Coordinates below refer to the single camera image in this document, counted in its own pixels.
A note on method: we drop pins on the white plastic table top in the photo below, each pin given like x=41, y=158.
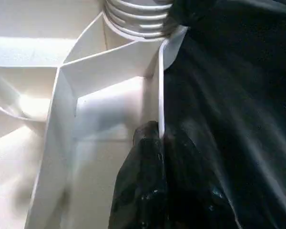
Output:
x=38, y=95

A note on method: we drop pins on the white plastic table leg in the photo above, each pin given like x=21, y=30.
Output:
x=138, y=16

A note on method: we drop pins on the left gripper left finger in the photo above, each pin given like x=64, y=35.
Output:
x=140, y=181

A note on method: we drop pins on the black work mat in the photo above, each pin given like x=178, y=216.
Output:
x=238, y=119

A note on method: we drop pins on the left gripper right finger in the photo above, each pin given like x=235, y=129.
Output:
x=190, y=191

